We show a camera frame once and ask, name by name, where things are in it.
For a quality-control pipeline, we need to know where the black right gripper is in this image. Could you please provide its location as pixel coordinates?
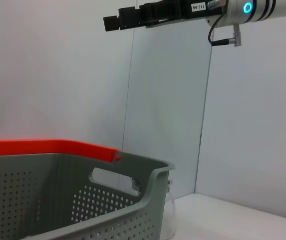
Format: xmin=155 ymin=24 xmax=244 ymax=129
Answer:
xmin=103 ymin=0 xmax=229 ymax=32

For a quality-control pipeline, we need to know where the grey-green perforated storage bin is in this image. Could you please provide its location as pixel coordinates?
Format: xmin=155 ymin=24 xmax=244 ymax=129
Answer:
xmin=0 ymin=149 xmax=176 ymax=240

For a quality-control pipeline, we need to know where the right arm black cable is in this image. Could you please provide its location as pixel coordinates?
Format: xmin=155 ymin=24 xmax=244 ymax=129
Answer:
xmin=207 ymin=14 xmax=233 ymax=47

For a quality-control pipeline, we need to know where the right arm metal cable connector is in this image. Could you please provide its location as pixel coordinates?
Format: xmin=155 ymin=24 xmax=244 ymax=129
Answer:
xmin=229 ymin=22 xmax=243 ymax=48

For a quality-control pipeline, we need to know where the orange bin carrying handle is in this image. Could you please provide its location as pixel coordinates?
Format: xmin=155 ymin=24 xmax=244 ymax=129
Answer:
xmin=0 ymin=139 xmax=124 ymax=164

